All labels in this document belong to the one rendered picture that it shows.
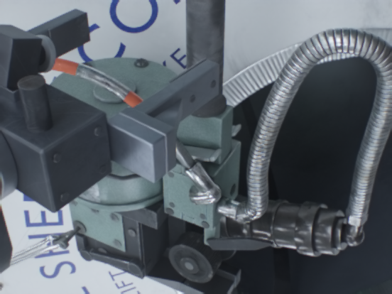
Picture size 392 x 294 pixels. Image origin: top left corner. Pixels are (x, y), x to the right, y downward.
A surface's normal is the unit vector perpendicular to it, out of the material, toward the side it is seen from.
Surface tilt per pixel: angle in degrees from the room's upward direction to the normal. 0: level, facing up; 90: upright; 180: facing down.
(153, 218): 58
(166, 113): 115
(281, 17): 90
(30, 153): 50
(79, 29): 129
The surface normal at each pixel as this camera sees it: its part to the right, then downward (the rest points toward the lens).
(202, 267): -0.47, 0.54
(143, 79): 0.00, -0.79
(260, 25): 0.11, 0.56
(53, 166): 0.79, 0.38
